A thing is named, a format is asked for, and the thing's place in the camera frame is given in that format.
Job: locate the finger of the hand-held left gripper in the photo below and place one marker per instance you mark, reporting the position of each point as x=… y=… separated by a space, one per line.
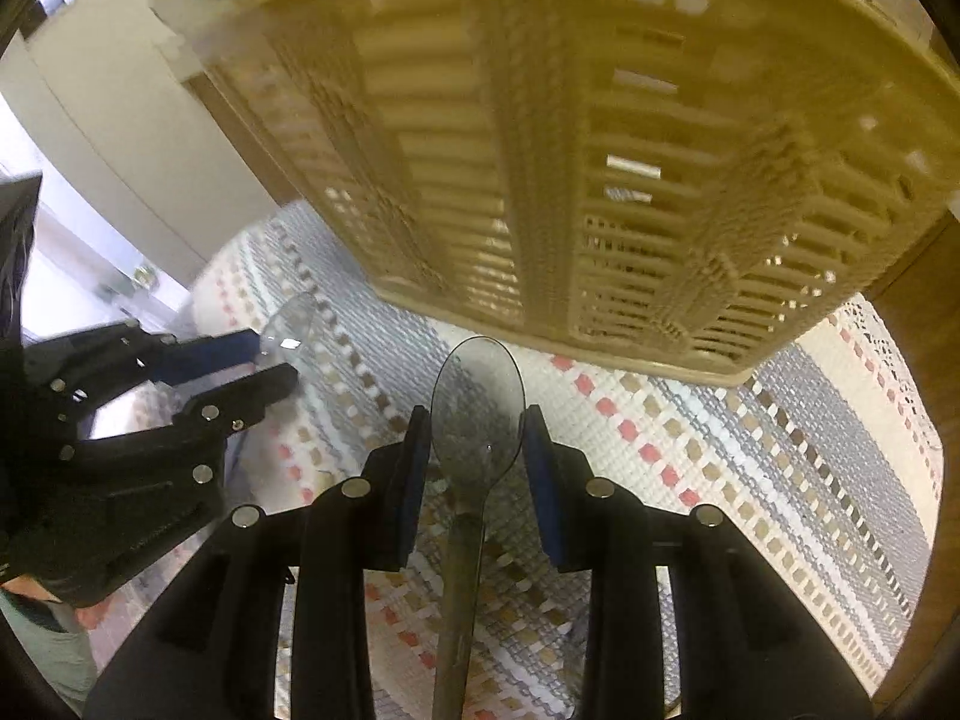
x=247 y=394
x=210 y=356

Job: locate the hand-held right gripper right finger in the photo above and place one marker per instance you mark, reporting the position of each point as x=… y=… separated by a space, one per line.
x=544 y=491

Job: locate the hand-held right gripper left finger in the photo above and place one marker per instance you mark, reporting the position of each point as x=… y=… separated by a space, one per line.
x=409 y=487

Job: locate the clear plastic spoon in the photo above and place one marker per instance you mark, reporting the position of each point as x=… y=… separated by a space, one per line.
x=476 y=405
x=289 y=326

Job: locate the beige plastic utensil basket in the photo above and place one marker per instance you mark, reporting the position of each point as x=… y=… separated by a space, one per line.
x=600 y=165

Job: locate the brass door knob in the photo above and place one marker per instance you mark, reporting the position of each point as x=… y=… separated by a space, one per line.
x=142 y=275

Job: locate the person's grey-green pants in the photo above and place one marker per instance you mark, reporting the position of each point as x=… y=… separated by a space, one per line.
x=45 y=649

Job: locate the striped woven table mat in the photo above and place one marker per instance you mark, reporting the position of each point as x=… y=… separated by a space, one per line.
x=750 y=465

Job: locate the white cabinet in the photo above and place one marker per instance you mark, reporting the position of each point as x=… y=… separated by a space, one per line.
x=112 y=127

